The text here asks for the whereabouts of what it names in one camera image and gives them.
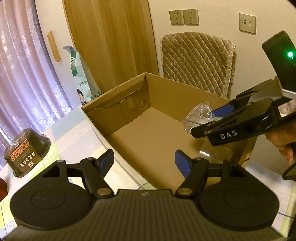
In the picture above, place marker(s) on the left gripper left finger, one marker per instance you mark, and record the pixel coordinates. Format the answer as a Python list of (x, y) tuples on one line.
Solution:
[(94, 170)]

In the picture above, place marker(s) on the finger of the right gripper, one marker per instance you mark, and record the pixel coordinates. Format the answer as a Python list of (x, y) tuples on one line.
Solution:
[(206, 130), (234, 106)]

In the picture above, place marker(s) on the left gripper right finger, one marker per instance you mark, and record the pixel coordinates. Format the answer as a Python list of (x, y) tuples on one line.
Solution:
[(194, 172)]

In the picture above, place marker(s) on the clear crinkled plastic package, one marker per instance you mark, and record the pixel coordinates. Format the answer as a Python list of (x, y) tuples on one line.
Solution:
[(199, 115)]

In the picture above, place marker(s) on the person right hand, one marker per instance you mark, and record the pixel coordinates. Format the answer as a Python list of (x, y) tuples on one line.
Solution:
[(282, 138)]

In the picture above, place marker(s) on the checked tablecloth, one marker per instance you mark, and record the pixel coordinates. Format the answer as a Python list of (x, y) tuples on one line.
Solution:
[(74, 137)]

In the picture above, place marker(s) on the quilted beige chair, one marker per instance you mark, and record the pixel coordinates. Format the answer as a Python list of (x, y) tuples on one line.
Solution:
[(200, 60)]

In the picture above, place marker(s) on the brown cardboard box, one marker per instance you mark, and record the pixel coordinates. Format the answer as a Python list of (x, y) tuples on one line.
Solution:
[(142, 120)]

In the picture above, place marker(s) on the black instant noodle bowl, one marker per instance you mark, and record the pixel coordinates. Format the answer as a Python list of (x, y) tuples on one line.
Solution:
[(26, 151)]

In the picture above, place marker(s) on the green white snack bag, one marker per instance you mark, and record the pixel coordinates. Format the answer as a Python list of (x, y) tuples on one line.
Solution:
[(86, 87)]

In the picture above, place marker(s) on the dark red paper bag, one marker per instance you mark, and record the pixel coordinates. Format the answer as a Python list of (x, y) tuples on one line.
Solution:
[(3, 189)]

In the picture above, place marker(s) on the purple curtain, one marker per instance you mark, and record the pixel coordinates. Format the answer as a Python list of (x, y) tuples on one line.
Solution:
[(31, 93)]

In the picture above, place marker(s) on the wooden door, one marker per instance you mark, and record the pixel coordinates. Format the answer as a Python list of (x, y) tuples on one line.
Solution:
[(114, 38)]

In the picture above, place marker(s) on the single wall outlet plate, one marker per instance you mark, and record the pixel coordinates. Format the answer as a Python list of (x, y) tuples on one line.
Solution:
[(247, 23)]

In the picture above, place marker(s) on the double wall socket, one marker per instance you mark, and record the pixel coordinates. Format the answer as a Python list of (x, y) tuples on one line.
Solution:
[(184, 17)]

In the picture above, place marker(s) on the wooden wall hanging strip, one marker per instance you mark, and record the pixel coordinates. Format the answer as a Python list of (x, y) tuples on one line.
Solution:
[(54, 48)]

